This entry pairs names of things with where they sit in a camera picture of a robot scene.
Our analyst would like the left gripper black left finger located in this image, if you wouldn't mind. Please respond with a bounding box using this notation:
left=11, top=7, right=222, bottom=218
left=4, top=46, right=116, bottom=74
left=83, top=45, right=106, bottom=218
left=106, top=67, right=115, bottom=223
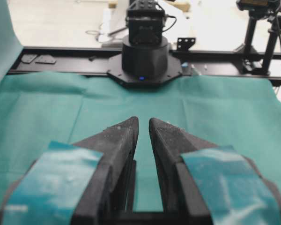
left=0, top=117, right=139, bottom=225

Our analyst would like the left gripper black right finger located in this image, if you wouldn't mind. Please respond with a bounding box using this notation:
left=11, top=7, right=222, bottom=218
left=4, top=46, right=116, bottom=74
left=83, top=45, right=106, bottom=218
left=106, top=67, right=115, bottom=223
left=148, top=117, right=281, bottom=225

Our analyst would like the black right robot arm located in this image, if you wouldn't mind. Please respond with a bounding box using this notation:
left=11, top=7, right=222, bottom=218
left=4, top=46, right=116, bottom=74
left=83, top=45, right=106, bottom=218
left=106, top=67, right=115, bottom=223
left=107, top=0, right=183, bottom=87

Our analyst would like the green table cloth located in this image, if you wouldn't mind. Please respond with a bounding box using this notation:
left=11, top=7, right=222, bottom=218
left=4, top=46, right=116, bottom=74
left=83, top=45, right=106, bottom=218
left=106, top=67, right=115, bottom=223
left=0, top=72, right=281, bottom=211

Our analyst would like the green backdrop cloth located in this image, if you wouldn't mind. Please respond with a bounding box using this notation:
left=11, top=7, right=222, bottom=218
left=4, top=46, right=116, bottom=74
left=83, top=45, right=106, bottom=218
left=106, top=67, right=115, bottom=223
left=0, top=0, right=23, bottom=82

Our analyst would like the black corner bracket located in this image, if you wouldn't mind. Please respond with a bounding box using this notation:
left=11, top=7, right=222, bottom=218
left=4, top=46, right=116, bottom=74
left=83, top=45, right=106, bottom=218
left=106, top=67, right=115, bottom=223
left=177, top=37, right=196, bottom=52

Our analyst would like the black aluminium frame rail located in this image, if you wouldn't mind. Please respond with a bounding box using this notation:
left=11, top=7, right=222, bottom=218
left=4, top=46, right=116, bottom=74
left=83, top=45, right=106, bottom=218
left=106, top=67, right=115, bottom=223
left=8, top=47, right=281, bottom=87

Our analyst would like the black camera tripod stand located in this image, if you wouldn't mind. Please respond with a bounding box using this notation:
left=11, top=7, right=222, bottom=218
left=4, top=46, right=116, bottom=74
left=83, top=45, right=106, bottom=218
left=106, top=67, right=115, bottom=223
left=234, top=0, right=281, bottom=76

